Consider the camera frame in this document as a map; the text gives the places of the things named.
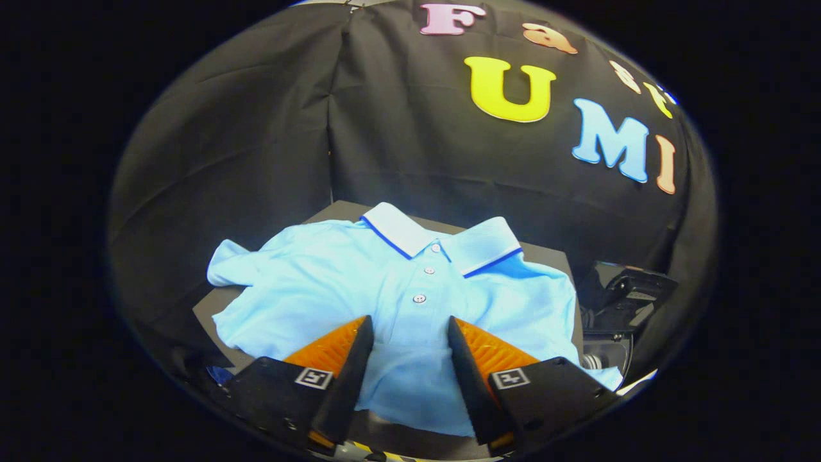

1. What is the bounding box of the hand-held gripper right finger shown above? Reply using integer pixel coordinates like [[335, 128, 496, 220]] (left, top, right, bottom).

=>
[[447, 316, 620, 453]]

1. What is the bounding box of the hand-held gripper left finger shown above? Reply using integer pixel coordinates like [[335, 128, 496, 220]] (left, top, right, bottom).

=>
[[221, 314, 375, 453]]

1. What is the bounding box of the light blue polo shirt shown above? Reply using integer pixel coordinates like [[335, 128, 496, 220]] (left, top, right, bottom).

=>
[[207, 203, 624, 437]]

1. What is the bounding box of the grey washing machine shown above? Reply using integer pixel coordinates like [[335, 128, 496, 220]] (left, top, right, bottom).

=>
[[577, 260, 679, 386]]

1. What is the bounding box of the dark glass washing machine lid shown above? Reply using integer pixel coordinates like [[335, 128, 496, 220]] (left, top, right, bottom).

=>
[[591, 261, 679, 334]]

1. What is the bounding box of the grey cabinet with dark top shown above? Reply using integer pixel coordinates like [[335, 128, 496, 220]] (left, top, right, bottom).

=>
[[192, 200, 584, 460]]

